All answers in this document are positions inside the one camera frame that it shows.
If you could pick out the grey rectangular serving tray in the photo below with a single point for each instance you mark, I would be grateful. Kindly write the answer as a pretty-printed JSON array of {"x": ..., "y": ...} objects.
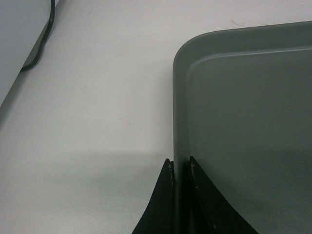
[{"x": 242, "y": 103}]

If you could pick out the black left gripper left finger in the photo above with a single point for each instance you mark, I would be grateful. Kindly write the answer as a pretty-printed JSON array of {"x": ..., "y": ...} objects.
[{"x": 158, "y": 217}]

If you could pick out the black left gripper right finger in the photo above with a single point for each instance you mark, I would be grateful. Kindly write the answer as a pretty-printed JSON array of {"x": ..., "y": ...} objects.
[{"x": 211, "y": 212}]

